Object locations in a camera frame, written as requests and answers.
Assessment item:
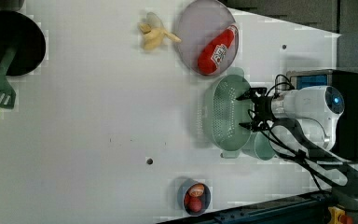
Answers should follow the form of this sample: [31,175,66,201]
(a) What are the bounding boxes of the green plastic strainer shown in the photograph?
[197,67,252,159]

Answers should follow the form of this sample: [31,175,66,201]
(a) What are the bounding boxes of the grey bowl with fruit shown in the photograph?
[176,178,212,216]

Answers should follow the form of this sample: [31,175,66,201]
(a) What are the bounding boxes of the black toaster oven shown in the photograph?
[285,68,358,162]

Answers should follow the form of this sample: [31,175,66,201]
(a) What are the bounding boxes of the lilac round plate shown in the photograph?
[175,0,240,76]

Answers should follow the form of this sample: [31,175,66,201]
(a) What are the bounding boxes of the red emergency stop button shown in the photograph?
[328,207,353,224]

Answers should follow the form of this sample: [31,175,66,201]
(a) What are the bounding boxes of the peeled banana toy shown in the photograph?
[138,12,182,50]

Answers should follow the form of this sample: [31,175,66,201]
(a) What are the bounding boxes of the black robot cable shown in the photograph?
[247,74,339,194]

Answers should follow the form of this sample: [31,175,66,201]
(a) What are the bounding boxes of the red toy fruit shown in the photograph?
[184,194,202,213]

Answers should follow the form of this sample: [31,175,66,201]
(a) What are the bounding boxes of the black frying pan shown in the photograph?
[0,10,47,77]

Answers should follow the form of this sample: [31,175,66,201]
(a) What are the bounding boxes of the green spatula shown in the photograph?
[0,48,16,109]

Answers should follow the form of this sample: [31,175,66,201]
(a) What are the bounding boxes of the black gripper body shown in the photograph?
[252,96,275,121]

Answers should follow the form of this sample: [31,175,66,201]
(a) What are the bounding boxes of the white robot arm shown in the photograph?
[238,86,358,200]

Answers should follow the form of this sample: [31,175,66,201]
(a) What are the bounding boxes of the red ketchup bottle toy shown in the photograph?
[197,23,238,75]

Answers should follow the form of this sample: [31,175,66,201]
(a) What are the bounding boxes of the green cup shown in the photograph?
[242,132,275,161]

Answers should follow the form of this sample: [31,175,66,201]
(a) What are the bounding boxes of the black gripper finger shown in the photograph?
[237,88,267,101]
[240,120,269,132]

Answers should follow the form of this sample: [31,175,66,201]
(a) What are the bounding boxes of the orange toy fruit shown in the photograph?
[187,184,205,197]

